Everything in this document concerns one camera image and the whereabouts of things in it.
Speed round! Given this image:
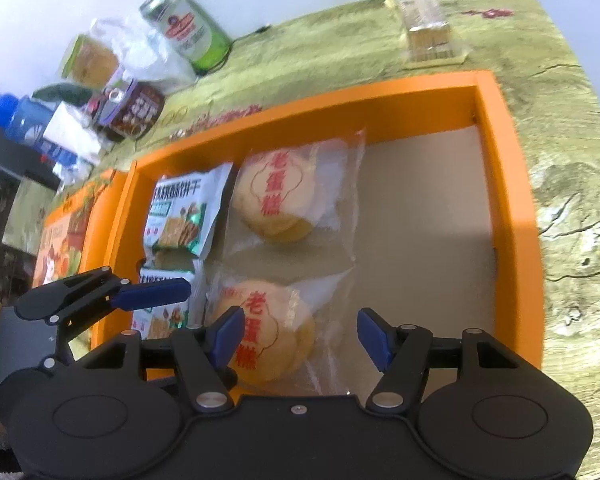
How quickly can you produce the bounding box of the yellow and green food packet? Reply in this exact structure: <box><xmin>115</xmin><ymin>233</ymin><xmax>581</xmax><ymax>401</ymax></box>
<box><xmin>60</xmin><ymin>34</ymin><xmax>121</xmax><ymax>88</ymax></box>

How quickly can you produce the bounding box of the round yellow cake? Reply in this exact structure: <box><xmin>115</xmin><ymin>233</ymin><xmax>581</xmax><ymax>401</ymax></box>
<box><xmin>225</xmin><ymin>129</ymin><xmax>367</xmax><ymax>261</ymax></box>
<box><xmin>202</xmin><ymin>260</ymin><xmax>361</xmax><ymax>396</ymax></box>

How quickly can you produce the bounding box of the orange cardboard box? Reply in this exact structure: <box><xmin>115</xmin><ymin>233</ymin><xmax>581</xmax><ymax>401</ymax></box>
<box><xmin>87</xmin><ymin>71</ymin><xmax>546</xmax><ymax>411</ymax></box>

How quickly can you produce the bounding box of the brown jar with purple lid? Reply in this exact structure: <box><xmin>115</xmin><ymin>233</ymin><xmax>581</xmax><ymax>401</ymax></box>
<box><xmin>100</xmin><ymin>80</ymin><xmax>167</xmax><ymax>142</ymax></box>

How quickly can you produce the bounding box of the green and silver beer can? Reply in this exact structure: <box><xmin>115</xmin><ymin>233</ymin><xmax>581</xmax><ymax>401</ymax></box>
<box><xmin>139</xmin><ymin>0</ymin><xmax>233</xmax><ymax>73</ymax></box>

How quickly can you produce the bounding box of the green biscuit packet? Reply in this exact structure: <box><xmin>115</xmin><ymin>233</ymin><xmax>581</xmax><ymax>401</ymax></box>
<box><xmin>130</xmin><ymin>252</ymin><xmax>206</xmax><ymax>343</ymax></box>
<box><xmin>144</xmin><ymin>162</ymin><xmax>235</xmax><ymax>256</ymax></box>

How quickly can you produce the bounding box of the clear cracker pack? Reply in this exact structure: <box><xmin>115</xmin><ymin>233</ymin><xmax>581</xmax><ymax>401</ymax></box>
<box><xmin>386</xmin><ymin>0</ymin><xmax>468</xmax><ymax>68</ymax></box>

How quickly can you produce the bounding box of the thin black cable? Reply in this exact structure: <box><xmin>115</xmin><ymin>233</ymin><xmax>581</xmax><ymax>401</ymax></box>
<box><xmin>220</xmin><ymin>24</ymin><xmax>272</xmax><ymax>68</ymax></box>

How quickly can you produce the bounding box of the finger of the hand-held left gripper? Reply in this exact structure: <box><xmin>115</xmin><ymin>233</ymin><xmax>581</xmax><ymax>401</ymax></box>
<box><xmin>14</xmin><ymin>266</ymin><xmax>193</xmax><ymax>328</ymax></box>

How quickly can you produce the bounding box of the orange box lid with picture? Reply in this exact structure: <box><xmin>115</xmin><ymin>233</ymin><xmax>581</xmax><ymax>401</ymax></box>
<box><xmin>30</xmin><ymin>167</ymin><xmax>131</xmax><ymax>306</ymax></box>

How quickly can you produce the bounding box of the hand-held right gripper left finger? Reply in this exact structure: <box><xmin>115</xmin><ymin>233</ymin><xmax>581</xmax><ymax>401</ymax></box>
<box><xmin>82</xmin><ymin>306</ymin><xmax>247</xmax><ymax>413</ymax></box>

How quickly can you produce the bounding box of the white and blue packet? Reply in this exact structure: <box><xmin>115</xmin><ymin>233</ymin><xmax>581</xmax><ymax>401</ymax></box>
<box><xmin>40</xmin><ymin>137</ymin><xmax>101</xmax><ymax>186</ymax></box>

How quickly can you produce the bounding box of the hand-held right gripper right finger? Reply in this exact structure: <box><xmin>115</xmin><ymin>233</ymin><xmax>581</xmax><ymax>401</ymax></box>
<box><xmin>357</xmin><ymin>308</ymin><xmax>523</xmax><ymax>413</ymax></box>

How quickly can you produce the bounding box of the white plastic bag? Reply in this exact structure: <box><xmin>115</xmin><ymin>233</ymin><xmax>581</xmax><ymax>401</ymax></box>
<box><xmin>90</xmin><ymin>17</ymin><xmax>198</xmax><ymax>96</ymax></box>

